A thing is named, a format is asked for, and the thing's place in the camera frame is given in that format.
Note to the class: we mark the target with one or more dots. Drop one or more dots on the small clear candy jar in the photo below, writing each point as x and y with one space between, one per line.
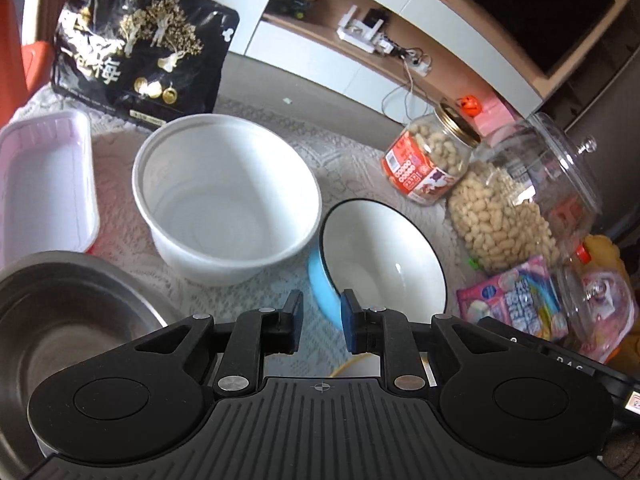
600 300

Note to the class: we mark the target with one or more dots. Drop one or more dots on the white rectangular plastic tray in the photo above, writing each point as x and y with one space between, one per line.
40 185

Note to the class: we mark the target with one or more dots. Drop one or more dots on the white lace tablecloth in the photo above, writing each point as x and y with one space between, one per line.
340 160

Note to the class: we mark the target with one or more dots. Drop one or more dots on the white power strip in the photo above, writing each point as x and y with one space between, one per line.
415 65

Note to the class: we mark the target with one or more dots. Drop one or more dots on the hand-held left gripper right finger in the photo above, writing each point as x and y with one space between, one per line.
348 321

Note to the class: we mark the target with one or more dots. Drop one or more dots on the peanut jar with red label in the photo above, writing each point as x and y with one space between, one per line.
425 160

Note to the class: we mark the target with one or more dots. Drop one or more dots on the large white plastic bowl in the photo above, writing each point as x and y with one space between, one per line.
225 200

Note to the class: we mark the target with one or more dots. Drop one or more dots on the dark shelf cabinet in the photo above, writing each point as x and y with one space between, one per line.
600 110

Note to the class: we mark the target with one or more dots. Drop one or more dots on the green toy tractor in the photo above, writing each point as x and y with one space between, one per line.
297 2

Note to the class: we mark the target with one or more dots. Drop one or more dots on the black snack bag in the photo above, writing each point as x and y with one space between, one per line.
140 50

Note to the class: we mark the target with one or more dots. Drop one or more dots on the pink marshmallow packet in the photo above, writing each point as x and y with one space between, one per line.
515 300

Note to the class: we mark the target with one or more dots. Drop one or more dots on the white router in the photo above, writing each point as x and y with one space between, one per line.
355 30

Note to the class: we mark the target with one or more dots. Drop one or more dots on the stainless steel bowl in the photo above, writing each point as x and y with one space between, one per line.
60 320

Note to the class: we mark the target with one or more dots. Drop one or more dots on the blue bowl with white inside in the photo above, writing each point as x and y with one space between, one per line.
380 255

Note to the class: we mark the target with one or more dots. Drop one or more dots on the black television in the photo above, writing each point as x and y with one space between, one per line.
525 10

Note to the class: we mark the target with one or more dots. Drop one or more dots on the large clear jar of peanuts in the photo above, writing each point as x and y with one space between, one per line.
500 220

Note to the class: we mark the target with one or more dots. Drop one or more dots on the orange plastic chair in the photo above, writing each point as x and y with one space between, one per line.
15 60

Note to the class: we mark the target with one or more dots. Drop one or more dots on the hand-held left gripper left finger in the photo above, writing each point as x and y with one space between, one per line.
296 321

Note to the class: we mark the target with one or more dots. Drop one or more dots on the pink box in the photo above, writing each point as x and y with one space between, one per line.
495 112

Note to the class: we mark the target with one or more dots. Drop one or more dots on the white and wood TV cabinet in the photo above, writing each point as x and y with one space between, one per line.
300 40

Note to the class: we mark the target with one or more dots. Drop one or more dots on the orange pumpkin toy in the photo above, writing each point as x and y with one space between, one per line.
470 105

